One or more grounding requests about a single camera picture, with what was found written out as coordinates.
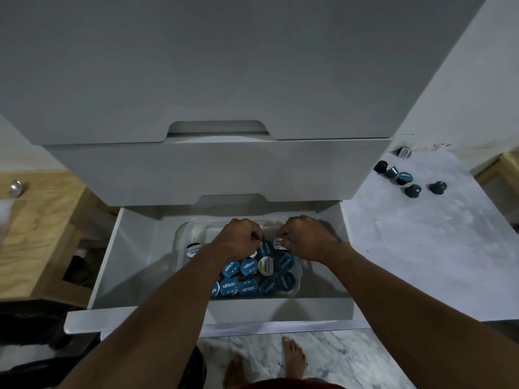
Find person's right hand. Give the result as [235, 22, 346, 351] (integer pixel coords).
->
[276, 215, 345, 264]

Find person's left hand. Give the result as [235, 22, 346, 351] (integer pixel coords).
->
[210, 217, 267, 266]

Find person's right forearm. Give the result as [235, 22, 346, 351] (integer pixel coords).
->
[319, 243, 519, 389]

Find person's left forearm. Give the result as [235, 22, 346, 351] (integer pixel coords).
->
[59, 245, 228, 389]

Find pile of blue coffee capsules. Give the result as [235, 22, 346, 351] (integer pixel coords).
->
[210, 239, 298, 299]

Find clear plastic container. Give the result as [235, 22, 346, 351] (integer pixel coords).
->
[174, 216, 304, 299]

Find white drawer front with notch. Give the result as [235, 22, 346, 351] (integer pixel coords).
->
[44, 137, 393, 208]

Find person's right foot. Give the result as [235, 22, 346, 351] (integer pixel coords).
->
[281, 337, 307, 380]

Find person's foot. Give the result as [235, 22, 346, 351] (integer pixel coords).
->
[281, 337, 307, 380]
[223, 356, 246, 389]

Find open white drawer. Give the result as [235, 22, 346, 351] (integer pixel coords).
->
[64, 199, 371, 341]

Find person's left foot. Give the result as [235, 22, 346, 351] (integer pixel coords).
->
[223, 356, 246, 389]

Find person's red shorts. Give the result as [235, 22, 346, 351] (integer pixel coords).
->
[239, 377, 346, 389]

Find white drawer cabinet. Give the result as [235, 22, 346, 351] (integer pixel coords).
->
[0, 0, 491, 341]

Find large white drawer front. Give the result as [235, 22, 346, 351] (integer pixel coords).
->
[0, 0, 490, 146]

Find wooden table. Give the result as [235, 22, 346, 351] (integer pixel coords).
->
[0, 170, 122, 301]

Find black bag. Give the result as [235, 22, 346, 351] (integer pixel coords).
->
[0, 300, 98, 355]

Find wooden frame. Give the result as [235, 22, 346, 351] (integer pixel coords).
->
[474, 151, 519, 228]

